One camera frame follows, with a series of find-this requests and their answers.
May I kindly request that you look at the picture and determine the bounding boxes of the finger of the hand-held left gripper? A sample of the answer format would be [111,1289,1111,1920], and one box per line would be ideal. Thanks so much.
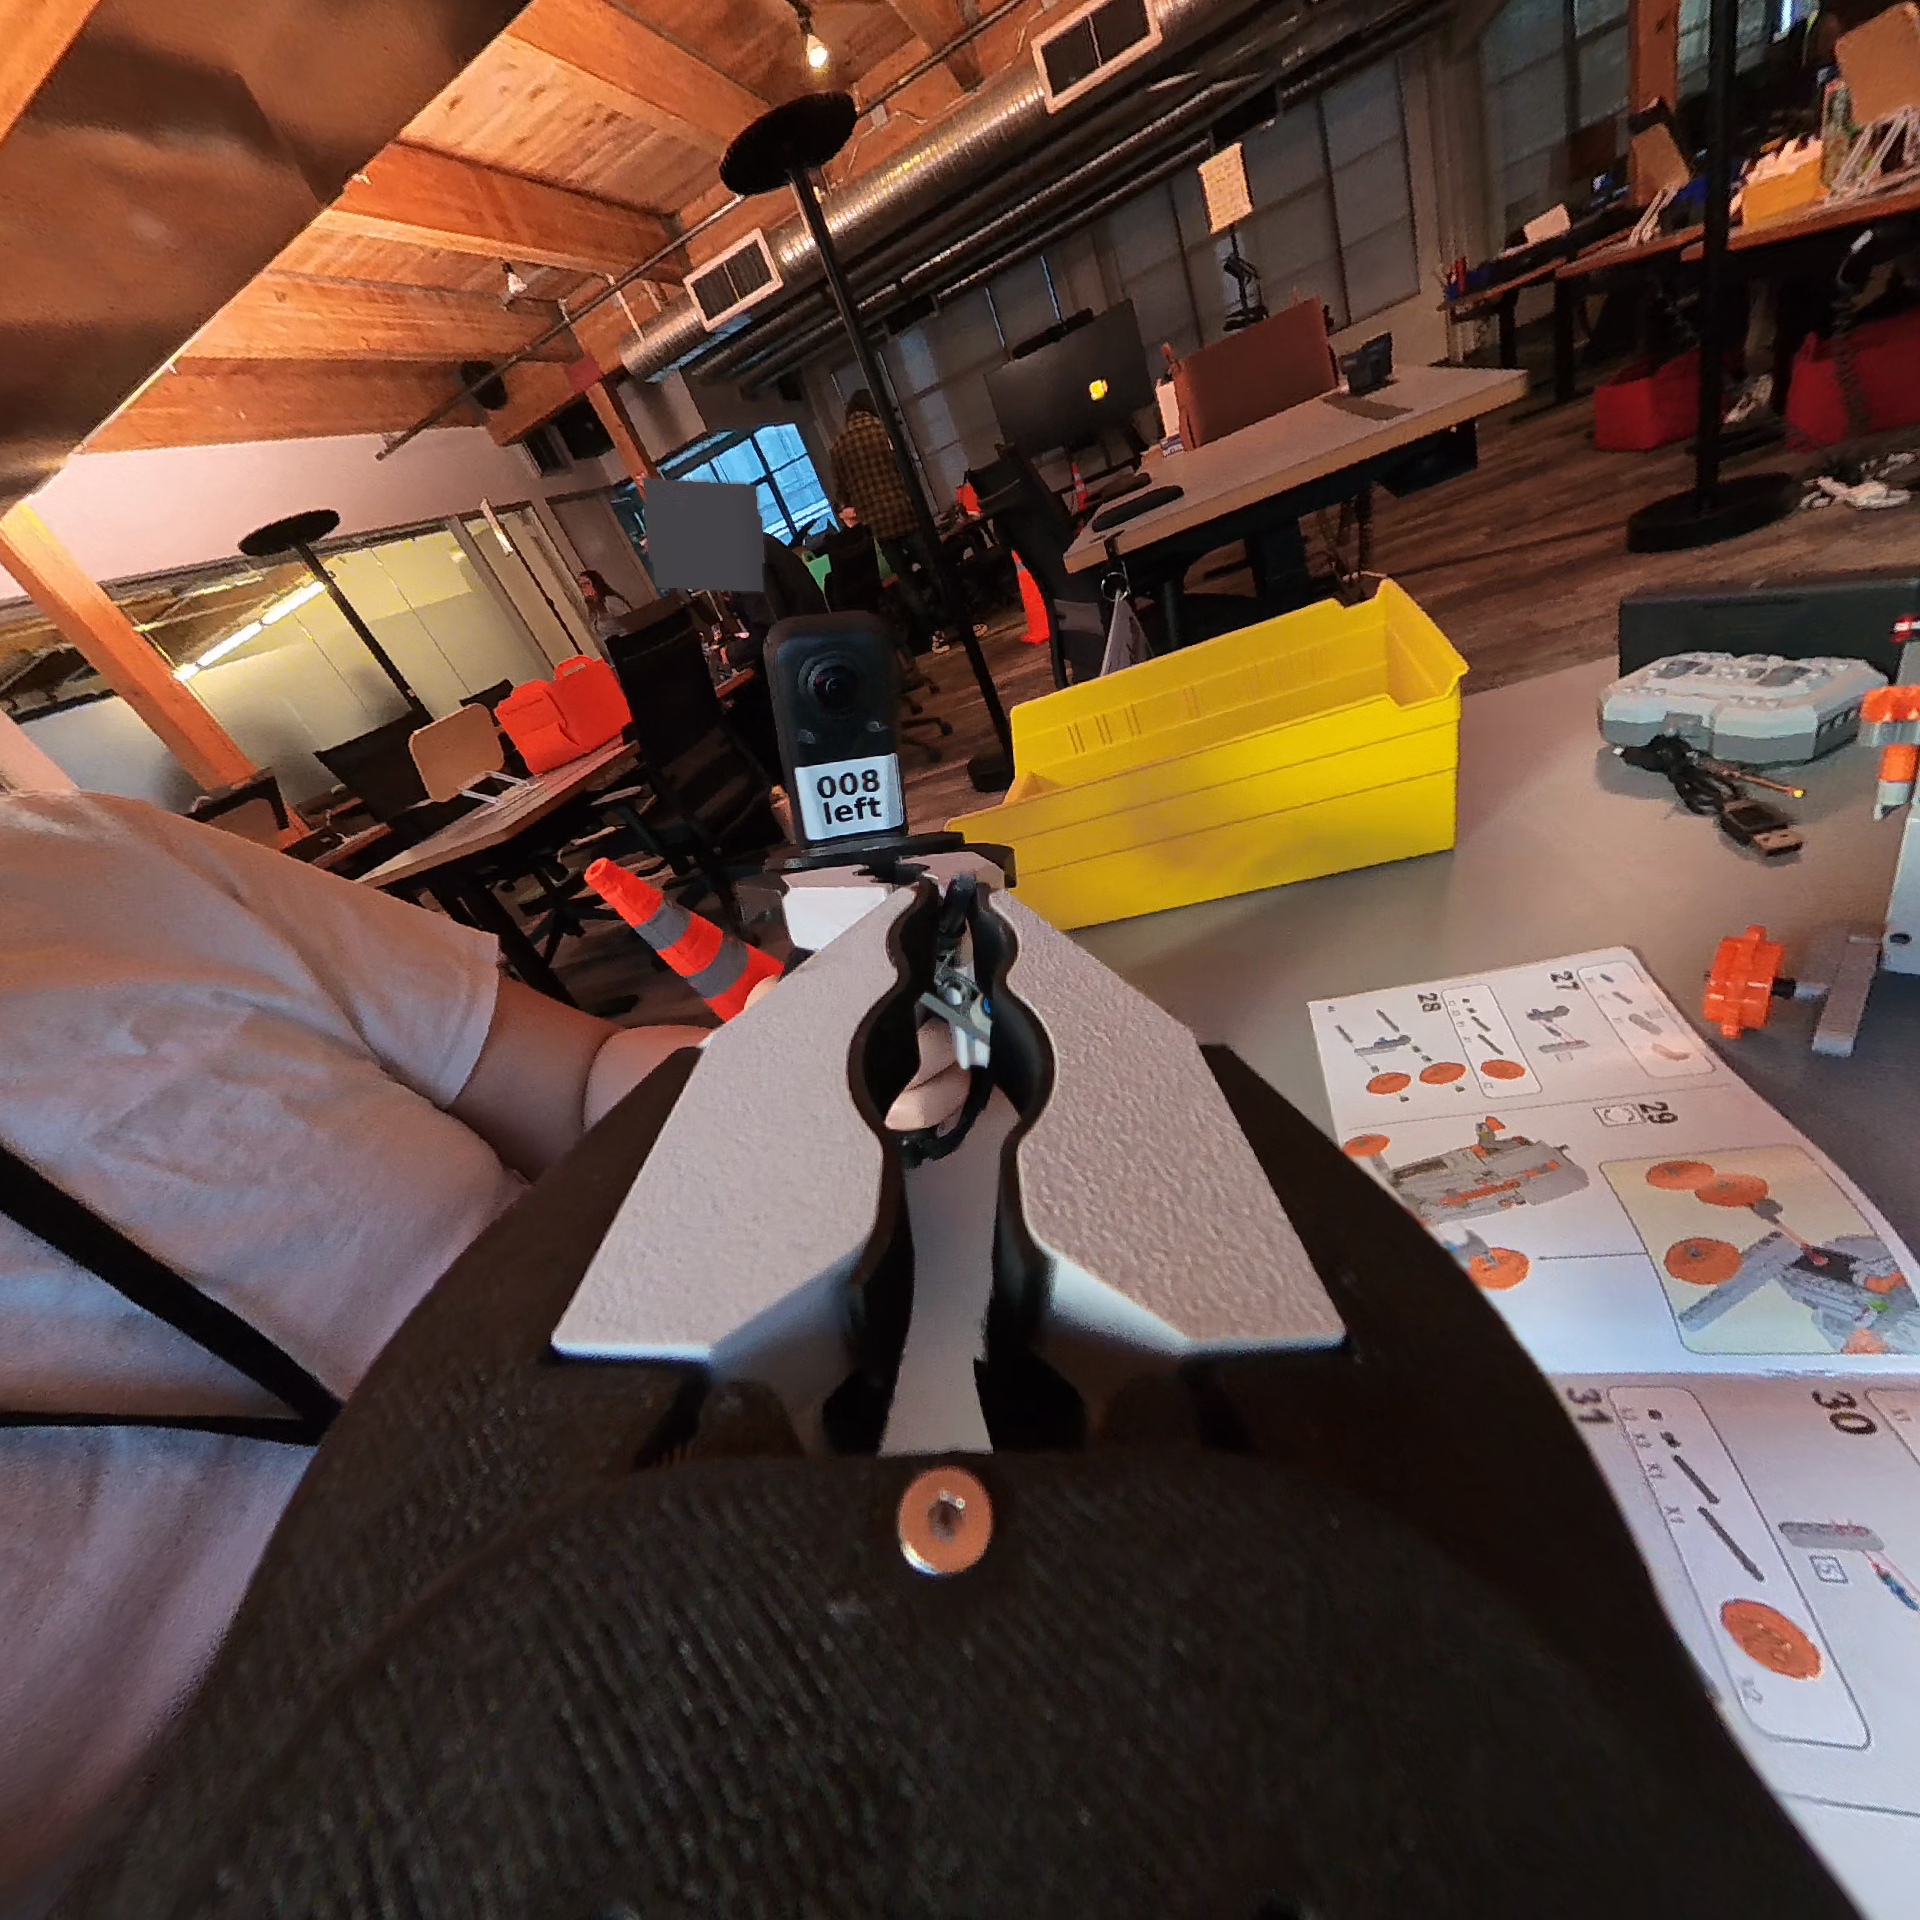
[893,917,1009,1143]

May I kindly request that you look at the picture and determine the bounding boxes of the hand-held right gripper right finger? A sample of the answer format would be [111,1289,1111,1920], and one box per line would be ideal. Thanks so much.
[960,886,1346,1441]

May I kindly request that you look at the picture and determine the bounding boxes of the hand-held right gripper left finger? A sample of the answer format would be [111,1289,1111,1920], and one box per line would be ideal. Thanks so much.
[551,886,933,1441]

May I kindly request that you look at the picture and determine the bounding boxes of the yellow plastic parts bin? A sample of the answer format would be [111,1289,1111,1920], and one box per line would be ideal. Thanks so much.
[955,576,1472,932]

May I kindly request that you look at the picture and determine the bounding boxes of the instruction booklet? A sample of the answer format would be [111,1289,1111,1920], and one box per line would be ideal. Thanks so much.
[1312,945,1920,1816]

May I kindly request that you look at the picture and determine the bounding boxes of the grey desk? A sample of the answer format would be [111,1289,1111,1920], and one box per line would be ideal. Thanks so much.
[1065,647,1920,1920]

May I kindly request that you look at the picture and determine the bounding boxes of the orange traffic cone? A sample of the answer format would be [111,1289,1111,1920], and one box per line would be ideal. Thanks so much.
[586,860,789,1022]

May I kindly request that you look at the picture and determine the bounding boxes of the black computer monitor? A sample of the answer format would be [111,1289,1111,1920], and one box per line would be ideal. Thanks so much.
[985,302,1158,465]

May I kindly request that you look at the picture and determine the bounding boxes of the person's white shirt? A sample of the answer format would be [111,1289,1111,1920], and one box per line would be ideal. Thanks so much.
[0,795,513,1920]

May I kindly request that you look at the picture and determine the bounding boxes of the grey office table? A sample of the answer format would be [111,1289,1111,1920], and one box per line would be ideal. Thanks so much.
[1065,360,1531,632]

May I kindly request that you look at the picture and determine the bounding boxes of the black floor lamp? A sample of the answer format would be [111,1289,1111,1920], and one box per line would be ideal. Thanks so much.
[720,92,1023,798]
[241,512,437,723]

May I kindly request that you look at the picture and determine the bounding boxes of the partly built toy robot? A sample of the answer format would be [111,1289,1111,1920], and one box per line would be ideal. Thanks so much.
[1704,614,1920,1059]

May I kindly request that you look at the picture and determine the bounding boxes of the grey battery box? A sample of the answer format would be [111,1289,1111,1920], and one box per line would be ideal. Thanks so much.
[1601,651,1894,767]

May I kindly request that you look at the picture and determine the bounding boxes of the black box device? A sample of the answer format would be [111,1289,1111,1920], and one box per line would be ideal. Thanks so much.
[1617,572,1920,677]

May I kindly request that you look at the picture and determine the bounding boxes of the red bag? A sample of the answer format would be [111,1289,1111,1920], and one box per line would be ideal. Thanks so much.
[1592,344,1713,452]
[1785,316,1920,452]

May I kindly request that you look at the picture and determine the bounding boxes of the black cable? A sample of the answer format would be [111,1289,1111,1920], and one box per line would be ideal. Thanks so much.
[1621,736,1810,867]

